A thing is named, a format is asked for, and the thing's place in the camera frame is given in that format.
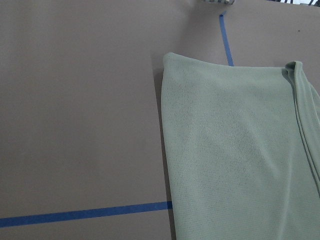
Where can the sage green long-sleeve shirt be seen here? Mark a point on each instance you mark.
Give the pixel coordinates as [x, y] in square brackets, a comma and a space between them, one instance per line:
[243, 150]

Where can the blue tape line crosswise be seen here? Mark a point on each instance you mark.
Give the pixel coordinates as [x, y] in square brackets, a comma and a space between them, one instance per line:
[84, 214]

